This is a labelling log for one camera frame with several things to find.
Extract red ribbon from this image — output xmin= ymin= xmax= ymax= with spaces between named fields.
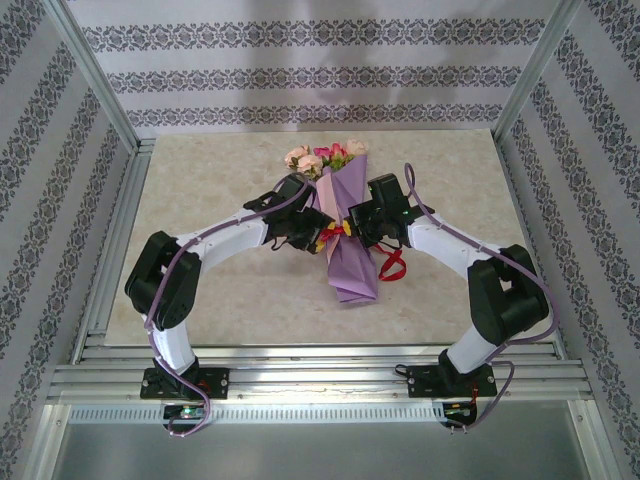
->
xmin=319 ymin=224 xmax=406 ymax=282

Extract peach double-bloom artificial flower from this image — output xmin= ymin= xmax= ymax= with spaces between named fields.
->
xmin=284 ymin=144 xmax=324 ymax=179

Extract pink and purple wrapping paper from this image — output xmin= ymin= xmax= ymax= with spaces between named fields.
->
xmin=312 ymin=153 xmax=380 ymax=305

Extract red-pink artificial rose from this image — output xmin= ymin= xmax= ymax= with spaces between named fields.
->
xmin=327 ymin=142 xmax=351 ymax=169

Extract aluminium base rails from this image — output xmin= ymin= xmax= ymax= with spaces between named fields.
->
xmin=49 ymin=342 xmax=594 ymax=401

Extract grey metal sheet panel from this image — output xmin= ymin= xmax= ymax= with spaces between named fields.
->
xmin=49 ymin=422 xmax=601 ymax=480

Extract right controller board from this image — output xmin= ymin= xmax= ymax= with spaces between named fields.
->
xmin=442 ymin=402 xmax=477 ymax=420

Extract controller board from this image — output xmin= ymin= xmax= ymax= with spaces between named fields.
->
xmin=163 ymin=403 xmax=207 ymax=421
xmin=442 ymin=402 xmax=477 ymax=420

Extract left controller board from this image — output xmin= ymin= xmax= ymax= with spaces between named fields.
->
xmin=163 ymin=403 xmax=207 ymax=421

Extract right aluminium side rail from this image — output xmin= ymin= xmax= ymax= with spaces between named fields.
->
xmin=498 ymin=143 xmax=570 ymax=360

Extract aluminium side rail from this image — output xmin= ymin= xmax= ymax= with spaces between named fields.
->
xmin=498 ymin=143 xmax=570 ymax=360
xmin=72 ymin=139 xmax=154 ymax=364

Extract left aluminium side rail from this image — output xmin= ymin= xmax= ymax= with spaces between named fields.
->
xmin=72 ymin=139 xmax=154 ymax=364

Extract slotted grey cable duct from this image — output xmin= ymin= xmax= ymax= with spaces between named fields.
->
xmin=67 ymin=402 xmax=574 ymax=425

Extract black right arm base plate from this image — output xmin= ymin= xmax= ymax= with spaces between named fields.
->
xmin=407 ymin=363 xmax=496 ymax=400

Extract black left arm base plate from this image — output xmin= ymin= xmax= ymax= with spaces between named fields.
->
xmin=139 ymin=367 xmax=230 ymax=401

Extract right aluminium frame post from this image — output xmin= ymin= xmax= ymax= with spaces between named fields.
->
xmin=491 ymin=0 xmax=585 ymax=146

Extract aluminium frame post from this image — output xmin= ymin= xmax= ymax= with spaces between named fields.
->
xmin=491 ymin=0 xmax=585 ymax=146
xmin=42 ymin=0 xmax=142 ymax=151

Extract left aluminium frame post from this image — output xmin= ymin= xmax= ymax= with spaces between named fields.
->
xmin=42 ymin=0 xmax=142 ymax=151

